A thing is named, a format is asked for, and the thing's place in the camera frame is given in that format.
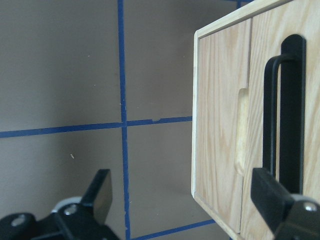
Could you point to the wooden drawer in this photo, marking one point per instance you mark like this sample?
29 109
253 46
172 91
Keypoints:
269 29
220 111

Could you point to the black drawer handle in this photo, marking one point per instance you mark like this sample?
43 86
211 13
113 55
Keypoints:
284 92

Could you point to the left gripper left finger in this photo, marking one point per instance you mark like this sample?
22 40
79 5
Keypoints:
99 195

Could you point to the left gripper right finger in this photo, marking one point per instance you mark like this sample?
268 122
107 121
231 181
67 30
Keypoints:
270 198

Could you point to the wooden drawer cabinet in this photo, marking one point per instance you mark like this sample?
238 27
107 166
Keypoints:
230 55

